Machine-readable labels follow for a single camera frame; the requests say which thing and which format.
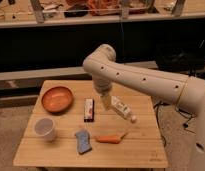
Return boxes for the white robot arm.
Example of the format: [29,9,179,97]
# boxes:
[83,44,205,171]

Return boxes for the white plastic bottle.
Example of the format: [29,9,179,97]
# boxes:
[111,96,137,123]

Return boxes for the black and white box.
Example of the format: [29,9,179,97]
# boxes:
[84,98,94,122]

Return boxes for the orange carrot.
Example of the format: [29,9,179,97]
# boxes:
[95,133,126,144]

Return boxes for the blue sponge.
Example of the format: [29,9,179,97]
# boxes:
[75,130,92,154]

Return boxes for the wooden table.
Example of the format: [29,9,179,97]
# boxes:
[13,80,168,169]

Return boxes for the orange wooden bowl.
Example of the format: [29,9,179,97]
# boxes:
[41,86,73,113]

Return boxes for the translucent plastic cup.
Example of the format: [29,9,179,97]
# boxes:
[34,118,56,142]

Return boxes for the orange object on shelf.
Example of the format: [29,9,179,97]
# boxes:
[87,0,119,16]

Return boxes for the black cable on floor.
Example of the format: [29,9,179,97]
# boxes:
[153,101,197,148]

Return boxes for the vertical black cable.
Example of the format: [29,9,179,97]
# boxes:
[119,16,128,66]

